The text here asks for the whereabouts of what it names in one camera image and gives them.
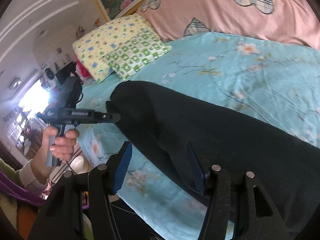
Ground black knit pants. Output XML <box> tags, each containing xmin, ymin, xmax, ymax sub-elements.
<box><xmin>106</xmin><ymin>81</ymin><xmax>319</xmax><ymax>239</ymax></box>

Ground person's left forearm sleeve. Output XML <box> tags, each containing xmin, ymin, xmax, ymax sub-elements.
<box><xmin>1</xmin><ymin>159</ymin><xmax>49</xmax><ymax>207</ymax></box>

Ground person's left hand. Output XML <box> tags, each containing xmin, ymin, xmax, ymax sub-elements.
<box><xmin>34</xmin><ymin>126</ymin><xmax>79</xmax><ymax>163</ymax></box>

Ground green white checkered pillow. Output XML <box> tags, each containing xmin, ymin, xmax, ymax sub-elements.
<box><xmin>104</xmin><ymin>28</ymin><xmax>172</xmax><ymax>80</ymax></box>

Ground yellow cartoon print pillow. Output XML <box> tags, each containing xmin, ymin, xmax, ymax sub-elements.
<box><xmin>72</xmin><ymin>13</ymin><xmax>155</xmax><ymax>83</ymax></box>

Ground turquoise floral bed sheet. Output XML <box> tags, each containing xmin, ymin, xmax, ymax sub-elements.
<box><xmin>75</xmin><ymin>31</ymin><xmax>320</xmax><ymax>240</ymax></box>

